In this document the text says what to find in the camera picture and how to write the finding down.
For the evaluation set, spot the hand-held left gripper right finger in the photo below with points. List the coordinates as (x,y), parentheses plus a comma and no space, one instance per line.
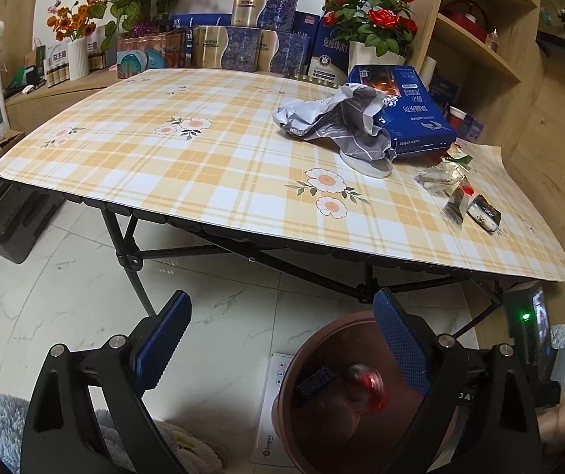
(400,345)

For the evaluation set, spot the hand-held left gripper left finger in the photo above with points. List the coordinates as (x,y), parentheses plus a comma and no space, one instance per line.
(164,340)

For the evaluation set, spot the clear bottle with red cap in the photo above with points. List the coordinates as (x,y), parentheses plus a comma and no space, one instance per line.
(361,385)

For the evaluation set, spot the brown round bin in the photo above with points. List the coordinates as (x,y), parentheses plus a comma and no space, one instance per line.
(322,350)

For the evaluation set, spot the small blue packet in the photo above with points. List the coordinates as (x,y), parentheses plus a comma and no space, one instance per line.
(314,385)

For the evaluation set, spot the black white small packet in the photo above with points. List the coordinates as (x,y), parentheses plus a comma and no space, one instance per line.
(484,215)

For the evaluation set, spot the black wrapper with red spot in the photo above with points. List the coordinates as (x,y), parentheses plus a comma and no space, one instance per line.
(457,207)

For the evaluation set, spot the clear wrapper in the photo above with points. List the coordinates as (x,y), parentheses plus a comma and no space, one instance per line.
(438,175)

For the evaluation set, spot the green white snack packet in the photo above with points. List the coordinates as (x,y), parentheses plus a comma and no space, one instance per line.
(457,153)

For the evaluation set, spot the blue coffee box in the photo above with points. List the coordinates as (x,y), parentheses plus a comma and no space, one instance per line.
(410,118)

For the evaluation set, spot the grey plastic mailer bag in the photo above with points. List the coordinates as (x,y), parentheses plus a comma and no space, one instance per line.
(331,118)

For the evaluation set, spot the person's right forearm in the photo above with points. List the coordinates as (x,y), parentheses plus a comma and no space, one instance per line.
(556,424)

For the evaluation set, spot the fluffy yellow white slipper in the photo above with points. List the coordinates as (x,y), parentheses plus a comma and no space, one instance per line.
(188,447)

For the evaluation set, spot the white flat box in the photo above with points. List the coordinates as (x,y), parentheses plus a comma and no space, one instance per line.
(272,405)

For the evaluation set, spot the folding table with plaid cloth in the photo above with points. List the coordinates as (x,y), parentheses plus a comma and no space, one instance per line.
(213,168)

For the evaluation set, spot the black hard case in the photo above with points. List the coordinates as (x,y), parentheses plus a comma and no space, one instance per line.
(6,222)

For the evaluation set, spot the small blue purple box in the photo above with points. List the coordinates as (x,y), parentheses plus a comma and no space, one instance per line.
(472,127)

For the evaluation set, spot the red paper cup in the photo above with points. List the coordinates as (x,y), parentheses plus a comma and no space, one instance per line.
(456,118)

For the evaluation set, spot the dark blue book box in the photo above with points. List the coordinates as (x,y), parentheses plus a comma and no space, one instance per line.
(444,91)

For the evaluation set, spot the low wooden cabinet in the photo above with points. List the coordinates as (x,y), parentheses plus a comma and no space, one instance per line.
(65,101)

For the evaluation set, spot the stack of paper cups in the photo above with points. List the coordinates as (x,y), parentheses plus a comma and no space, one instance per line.
(428,76)

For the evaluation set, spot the box with teal dish picture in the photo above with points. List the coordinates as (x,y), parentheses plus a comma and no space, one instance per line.
(149,59)

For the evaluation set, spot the white box of brown vials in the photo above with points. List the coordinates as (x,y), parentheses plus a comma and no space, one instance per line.
(59,66)

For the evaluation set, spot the gold blue gift box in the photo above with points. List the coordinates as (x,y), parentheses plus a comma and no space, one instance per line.
(285,52)
(225,49)
(265,7)

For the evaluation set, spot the orange flowers in white vase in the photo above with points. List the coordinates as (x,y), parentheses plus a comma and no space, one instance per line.
(77,54)

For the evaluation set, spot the blue white tall box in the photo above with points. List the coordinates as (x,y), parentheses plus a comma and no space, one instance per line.
(329,54)

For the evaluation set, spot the red basket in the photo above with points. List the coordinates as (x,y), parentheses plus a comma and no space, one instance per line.
(465,19)

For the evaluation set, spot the blue flat gift box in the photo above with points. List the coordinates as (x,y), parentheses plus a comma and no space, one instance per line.
(198,19)

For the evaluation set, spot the red rose plant white pot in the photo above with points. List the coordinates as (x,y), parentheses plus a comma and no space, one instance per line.
(376,19)

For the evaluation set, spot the black folding table frame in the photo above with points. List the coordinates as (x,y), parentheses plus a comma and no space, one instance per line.
(129,256)

